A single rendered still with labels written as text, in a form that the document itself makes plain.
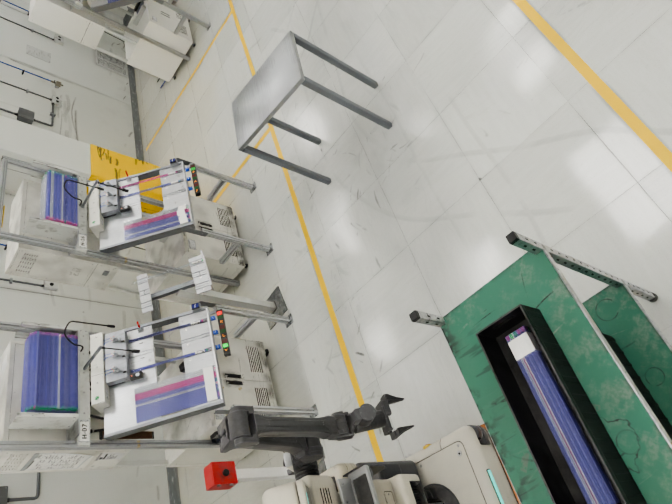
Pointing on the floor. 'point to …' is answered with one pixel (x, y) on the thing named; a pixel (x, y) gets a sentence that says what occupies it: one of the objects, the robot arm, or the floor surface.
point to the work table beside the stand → (262, 91)
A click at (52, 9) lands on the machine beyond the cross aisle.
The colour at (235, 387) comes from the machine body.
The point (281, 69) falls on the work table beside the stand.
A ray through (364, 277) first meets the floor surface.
